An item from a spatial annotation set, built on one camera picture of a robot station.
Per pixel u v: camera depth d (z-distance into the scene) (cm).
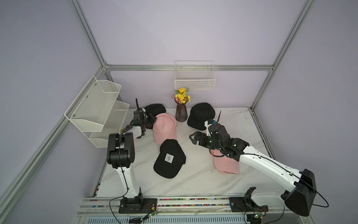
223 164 85
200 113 108
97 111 78
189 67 91
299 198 38
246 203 65
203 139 66
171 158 86
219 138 56
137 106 88
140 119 80
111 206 75
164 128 98
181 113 104
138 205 67
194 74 95
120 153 53
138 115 80
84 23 73
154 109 108
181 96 93
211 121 69
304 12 70
